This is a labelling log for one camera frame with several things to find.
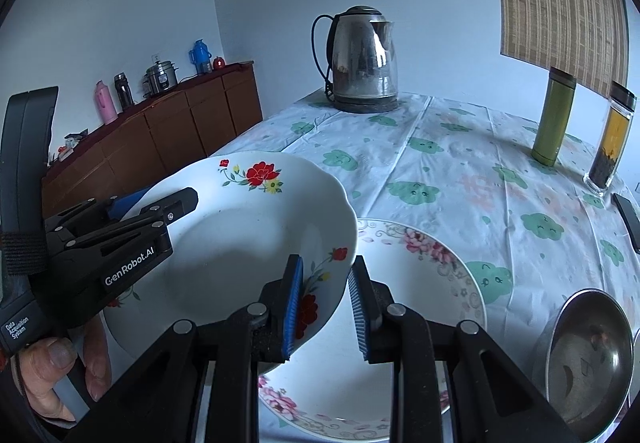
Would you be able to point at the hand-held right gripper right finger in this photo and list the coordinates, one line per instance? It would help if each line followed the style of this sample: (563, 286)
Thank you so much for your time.
(359, 313)

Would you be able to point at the person's left hand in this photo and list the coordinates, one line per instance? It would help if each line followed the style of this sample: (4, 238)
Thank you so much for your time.
(45, 368)

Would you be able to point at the pink thermos flask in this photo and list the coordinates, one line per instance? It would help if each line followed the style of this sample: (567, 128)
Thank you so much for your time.
(106, 105)

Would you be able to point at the white plate pink floral rim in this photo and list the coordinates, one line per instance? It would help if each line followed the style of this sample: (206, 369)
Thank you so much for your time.
(415, 283)

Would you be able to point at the stainless steel electric kettle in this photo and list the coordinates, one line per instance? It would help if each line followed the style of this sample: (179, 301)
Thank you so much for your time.
(360, 58)

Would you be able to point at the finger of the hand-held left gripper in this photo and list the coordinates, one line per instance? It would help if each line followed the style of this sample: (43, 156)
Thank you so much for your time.
(130, 203)
(175, 205)

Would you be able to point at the green thermos bottle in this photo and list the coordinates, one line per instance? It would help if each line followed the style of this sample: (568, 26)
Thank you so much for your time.
(552, 123)

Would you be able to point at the small white red clutter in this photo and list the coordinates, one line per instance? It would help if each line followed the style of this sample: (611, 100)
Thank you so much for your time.
(72, 145)

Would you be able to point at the brown wooden sideboard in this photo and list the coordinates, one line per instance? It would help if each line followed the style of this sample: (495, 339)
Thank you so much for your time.
(165, 128)

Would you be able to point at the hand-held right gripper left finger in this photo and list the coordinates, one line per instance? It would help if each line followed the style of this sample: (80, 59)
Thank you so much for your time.
(295, 303)

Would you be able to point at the blue thermos jug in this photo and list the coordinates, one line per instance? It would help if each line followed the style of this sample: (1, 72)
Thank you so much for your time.
(201, 58)

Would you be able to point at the white plate red flower print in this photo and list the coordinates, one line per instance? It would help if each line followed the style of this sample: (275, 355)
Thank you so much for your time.
(240, 233)

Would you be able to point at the white tablecloth green cloud print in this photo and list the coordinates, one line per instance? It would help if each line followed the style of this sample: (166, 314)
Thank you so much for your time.
(450, 148)

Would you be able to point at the black thermos flask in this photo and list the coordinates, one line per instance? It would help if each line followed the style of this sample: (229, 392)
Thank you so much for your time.
(123, 93)

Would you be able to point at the stainless steel bowl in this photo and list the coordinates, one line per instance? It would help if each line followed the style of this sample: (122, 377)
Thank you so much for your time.
(590, 363)

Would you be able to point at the glass tea bottle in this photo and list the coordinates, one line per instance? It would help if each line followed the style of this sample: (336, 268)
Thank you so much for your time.
(612, 138)

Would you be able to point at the small red ornament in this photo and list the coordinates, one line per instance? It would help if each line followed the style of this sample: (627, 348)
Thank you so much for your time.
(219, 63)

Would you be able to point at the silver rice cooker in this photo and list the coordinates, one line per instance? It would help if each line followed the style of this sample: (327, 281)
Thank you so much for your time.
(161, 79)

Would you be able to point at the black smartphone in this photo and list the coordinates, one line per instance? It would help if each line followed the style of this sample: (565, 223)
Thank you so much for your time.
(630, 220)

